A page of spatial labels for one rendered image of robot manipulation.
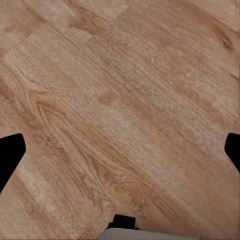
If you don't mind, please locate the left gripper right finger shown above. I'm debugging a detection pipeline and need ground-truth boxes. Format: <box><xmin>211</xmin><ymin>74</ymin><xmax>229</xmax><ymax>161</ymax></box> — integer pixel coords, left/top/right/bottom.
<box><xmin>224</xmin><ymin>133</ymin><xmax>240</xmax><ymax>172</ymax></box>

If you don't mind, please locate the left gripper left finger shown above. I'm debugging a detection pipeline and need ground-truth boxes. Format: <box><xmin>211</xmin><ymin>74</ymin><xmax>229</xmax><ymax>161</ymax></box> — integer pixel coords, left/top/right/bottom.
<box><xmin>0</xmin><ymin>133</ymin><xmax>26</xmax><ymax>193</ymax></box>

